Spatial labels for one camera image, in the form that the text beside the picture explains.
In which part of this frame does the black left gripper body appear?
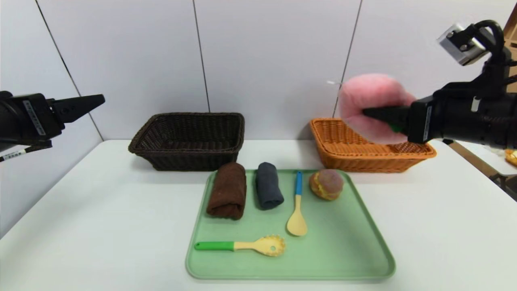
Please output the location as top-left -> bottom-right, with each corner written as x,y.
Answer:
0,91 -> 66,152

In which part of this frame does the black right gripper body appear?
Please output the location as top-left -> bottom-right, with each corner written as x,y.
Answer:
406,91 -> 489,145

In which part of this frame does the pink plush peach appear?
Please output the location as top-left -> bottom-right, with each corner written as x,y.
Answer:
326,74 -> 416,145

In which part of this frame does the toy cream puff bread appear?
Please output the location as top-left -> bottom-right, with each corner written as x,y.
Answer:
309,169 -> 344,201

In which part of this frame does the dark grey towel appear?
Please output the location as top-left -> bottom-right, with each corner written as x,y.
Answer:
255,162 -> 284,210

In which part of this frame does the blue handled yellow spoon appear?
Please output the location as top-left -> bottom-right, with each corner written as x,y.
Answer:
286,171 -> 308,236

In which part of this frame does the brown towel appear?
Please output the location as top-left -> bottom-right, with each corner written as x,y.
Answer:
206,162 -> 247,220

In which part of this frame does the orange wicker basket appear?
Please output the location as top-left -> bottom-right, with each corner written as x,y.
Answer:
309,118 -> 437,173

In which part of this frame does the dark brown wicker basket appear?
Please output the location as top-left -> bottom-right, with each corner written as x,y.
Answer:
128,112 -> 245,171

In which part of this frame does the white side table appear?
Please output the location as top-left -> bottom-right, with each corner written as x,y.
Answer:
448,140 -> 517,177

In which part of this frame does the light wooden cabinet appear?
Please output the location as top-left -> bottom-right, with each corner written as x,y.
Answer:
501,3 -> 517,95

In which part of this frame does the light green plastic tray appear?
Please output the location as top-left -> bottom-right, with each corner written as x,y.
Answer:
186,169 -> 395,279

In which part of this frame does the black cable with white label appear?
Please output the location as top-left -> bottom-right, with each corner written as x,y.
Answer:
0,145 -> 53,163

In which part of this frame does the black right camera cable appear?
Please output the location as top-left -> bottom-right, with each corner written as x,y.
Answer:
464,19 -> 513,65

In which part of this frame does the green handled pasta spoon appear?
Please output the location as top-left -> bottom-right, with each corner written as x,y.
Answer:
194,234 -> 286,257

